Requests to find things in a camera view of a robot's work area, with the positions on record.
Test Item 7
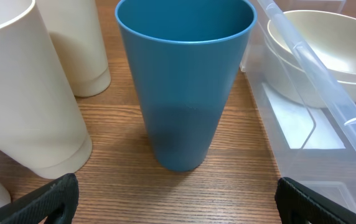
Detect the tall cream cup front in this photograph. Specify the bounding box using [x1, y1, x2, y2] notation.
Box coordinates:
[0, 0, 92, 179]

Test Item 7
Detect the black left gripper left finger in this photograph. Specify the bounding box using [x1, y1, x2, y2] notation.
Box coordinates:
[0, 173, 79, 224]

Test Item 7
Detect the tall blue cup front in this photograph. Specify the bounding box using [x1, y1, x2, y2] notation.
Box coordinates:
[115, 0, 257, 172]

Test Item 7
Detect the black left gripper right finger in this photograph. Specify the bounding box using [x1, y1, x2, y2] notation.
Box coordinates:
[274, 177, 356, 224]

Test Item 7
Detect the clear plastic storage bin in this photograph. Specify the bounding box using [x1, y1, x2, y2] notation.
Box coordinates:
[240, 1, 356, 214]

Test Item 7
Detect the tall cream cup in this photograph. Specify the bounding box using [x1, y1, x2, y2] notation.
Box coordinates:
[37, 0, 111, 97]
[0, 0, 92, 179]

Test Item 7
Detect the tall cream cup back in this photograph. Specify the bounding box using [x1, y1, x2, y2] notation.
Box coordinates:
[37, 0, 111, 97]

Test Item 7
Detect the cream bowl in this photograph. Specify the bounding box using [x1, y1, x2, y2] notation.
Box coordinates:
[265, 10, 356, 108]

